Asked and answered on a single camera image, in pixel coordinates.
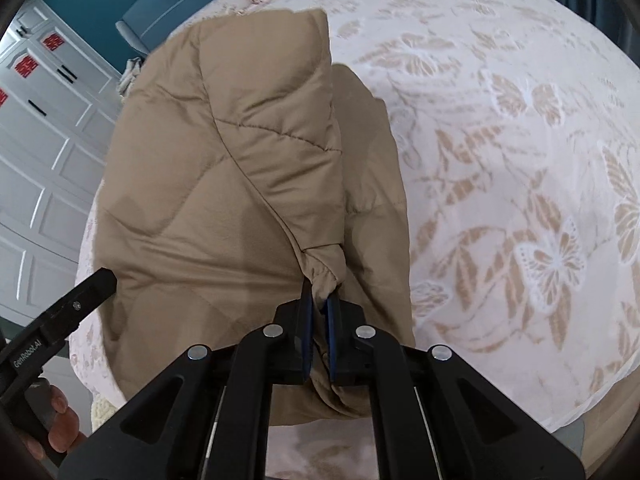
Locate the bedside clutter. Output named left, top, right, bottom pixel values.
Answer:
left=117, top=56, right=146, bottom=96

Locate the person's left hand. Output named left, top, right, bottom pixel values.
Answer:
left=17, top=382, right=90, bottom=461

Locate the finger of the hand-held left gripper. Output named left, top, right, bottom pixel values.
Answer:
left=40, top=267, right=119, bottom=342

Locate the white panelled wardrobe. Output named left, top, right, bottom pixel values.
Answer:
left=0, top=0, right=125, bottom=323

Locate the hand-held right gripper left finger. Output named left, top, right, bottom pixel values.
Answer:
left=57, top=279, right=315, bottom=480

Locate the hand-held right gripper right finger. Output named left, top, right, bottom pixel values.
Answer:
left=325, top=294, right=586, bottom=480

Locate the grey striped curtain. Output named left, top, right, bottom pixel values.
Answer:
left=520, top=0, right=640, bottom=73

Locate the cream knit cloth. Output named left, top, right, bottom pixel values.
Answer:
left=90, top=394, right=127, bottom=433

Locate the tan puffer jacket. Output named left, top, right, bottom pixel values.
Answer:
left=95, top=9, right=413, bottom=427

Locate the blue padded headboard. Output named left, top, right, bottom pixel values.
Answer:
left=115, top=0, right=262, bottom=57

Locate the white floral bedspread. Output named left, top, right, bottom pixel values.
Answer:
left=67, top=0, right=640, bottom=480

